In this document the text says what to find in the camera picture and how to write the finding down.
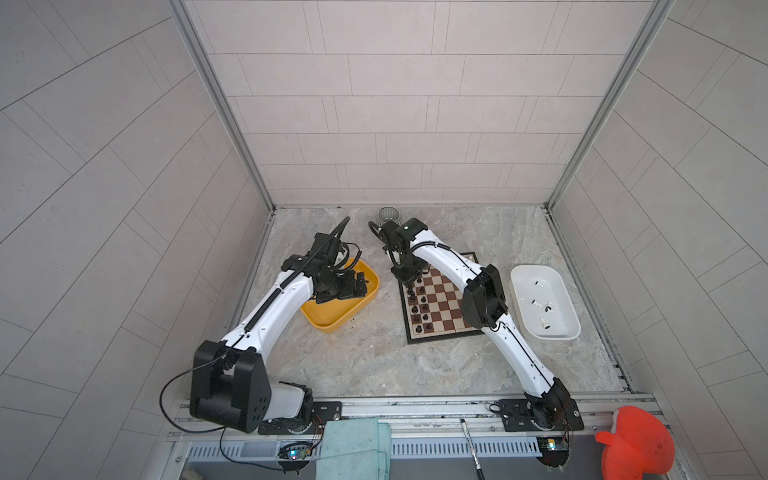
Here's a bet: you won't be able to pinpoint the yellow plastic tray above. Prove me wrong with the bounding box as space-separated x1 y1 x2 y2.
300 260 380 333

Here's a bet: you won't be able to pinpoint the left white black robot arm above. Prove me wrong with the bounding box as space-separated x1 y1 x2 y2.
171 217 367 433

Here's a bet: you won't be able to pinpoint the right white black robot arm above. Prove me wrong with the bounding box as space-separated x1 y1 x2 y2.
368 218 584 431

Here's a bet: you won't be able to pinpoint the black chess pieces on board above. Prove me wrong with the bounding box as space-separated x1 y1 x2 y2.
405 283 431 336

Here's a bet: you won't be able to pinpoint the brown white chessboard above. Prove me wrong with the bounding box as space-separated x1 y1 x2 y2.
398 267 482 344

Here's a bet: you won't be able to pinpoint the white ribbed ceramic cup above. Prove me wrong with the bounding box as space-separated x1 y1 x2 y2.
377 206 400 224

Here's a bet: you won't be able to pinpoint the white plastic tray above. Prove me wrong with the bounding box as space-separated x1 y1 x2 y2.
510 265 581 341

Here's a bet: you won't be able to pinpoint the green cloth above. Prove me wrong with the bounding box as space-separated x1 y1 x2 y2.
315 418 392 480

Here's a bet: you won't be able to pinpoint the black pen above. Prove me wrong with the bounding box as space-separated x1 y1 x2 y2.
460 418 485 480

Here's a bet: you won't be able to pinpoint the red plastic funnel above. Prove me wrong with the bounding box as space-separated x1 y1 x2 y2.
595 406 675 480

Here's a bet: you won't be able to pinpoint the aluminium rail frame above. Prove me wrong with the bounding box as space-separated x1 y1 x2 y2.
143 393 668 479

